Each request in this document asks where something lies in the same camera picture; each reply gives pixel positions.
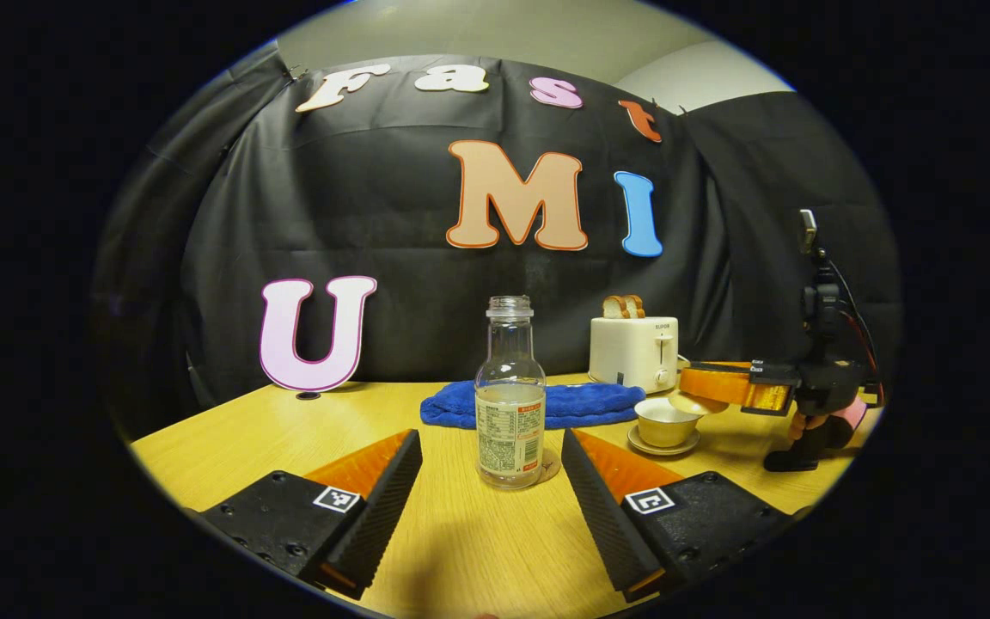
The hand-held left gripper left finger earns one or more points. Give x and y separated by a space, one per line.
379 520

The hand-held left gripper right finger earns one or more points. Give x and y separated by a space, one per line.
602 524

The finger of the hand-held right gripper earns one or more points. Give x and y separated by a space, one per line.
770 367
731 389

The cream teacup lid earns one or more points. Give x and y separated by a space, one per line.
694 404

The cream ceramic teacup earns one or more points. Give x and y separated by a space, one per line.
663 425

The clear plastic water bottle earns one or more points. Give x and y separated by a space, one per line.
510 370

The cream ceramic saucer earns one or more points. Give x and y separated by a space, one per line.
645 447

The cream toaster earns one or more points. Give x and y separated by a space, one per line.
632 352

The blue towel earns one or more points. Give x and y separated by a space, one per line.
589 404

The toast slice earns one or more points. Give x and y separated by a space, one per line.
613 307
637 305

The black backdrop cloth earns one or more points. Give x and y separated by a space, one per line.
409 327

